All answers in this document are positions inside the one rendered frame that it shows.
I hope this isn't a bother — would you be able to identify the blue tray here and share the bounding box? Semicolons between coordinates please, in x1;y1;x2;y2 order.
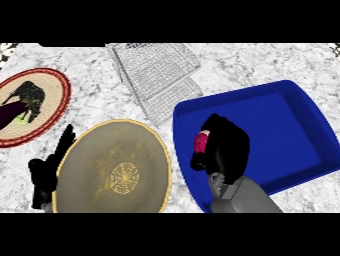
172;79;340;214

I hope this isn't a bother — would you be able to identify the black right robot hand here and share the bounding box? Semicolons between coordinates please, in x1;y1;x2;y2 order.
190;113;252;186

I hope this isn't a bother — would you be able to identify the white wire tiered basket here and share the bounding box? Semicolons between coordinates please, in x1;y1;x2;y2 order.
104;43;206;128

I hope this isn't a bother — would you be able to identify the pink cupcake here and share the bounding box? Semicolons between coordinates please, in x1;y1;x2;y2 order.
193;131;212;155

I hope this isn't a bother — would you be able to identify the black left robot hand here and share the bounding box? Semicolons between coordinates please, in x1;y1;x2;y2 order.
27;123;78;210

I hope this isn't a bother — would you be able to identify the purple eggplant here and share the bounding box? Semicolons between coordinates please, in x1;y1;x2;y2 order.
0;99;36;134

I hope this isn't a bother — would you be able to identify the red-rimmed woven placemat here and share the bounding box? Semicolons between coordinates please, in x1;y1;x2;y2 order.
0;67;73;149

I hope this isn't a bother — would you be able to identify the grey gold-rimmed plate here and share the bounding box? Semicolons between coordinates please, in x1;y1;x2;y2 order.
51;118;174;214

